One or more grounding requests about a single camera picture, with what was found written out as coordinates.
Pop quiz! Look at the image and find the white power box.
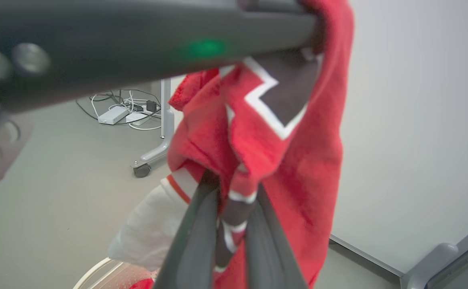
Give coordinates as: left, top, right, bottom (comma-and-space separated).
97, 105, 129, 125

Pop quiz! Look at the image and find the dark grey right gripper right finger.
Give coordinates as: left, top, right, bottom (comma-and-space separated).
245, 185, 309, 289

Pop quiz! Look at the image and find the red garment with diamond pattern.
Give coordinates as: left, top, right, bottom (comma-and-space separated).
167, 0, 355, 289

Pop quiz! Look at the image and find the grey table frame corner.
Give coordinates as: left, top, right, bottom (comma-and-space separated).
401, 217, 468, 289

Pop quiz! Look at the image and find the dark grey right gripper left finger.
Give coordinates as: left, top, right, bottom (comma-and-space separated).
153, 171, 221, 289

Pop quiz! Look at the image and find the grey desk leg with caster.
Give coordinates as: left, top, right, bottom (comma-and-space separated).
131, 78, 176, 179

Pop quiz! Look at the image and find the white power adapter with cables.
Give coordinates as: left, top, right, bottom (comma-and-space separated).
75, 89, 163, 126

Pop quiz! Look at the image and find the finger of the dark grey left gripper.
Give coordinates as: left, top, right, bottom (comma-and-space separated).
0, 0, 319, 114
238, 0, 306, 13

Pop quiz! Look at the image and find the white garment with orange band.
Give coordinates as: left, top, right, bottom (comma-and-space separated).
108, 168, 202, 273

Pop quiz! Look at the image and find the white cable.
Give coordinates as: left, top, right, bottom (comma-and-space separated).
91, 90, 163, 131

